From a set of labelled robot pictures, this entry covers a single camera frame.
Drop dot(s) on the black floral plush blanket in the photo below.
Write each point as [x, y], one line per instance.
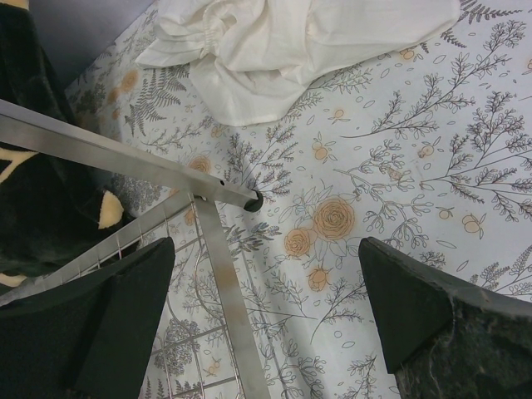
[51, 209]

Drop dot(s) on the white crumpled cloth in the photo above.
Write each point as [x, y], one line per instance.
[251, 60]

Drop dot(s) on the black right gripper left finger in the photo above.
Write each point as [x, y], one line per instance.
[91, 337]

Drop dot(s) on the stainless steel dish rack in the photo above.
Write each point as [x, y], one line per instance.
[196, 190]

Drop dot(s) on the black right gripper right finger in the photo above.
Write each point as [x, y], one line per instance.
[441, 336]

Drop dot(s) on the floral patterned table mat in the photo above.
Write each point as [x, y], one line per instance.
[427, 149]

